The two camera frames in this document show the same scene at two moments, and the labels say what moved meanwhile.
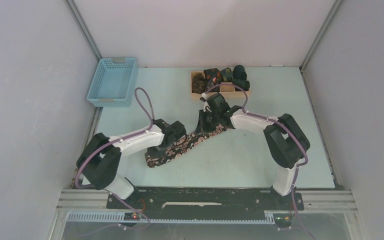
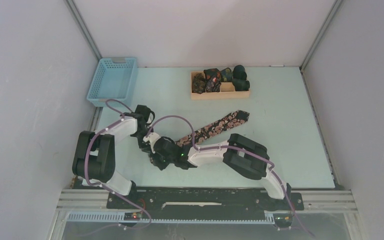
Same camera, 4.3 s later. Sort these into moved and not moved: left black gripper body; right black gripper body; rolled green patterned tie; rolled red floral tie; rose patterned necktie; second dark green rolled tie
Moved: right black gripper body; left black gripper body
Not moved: rolled red floral tie; rolled green patterned tie; second dark green rolled tie; rose patterned necktie
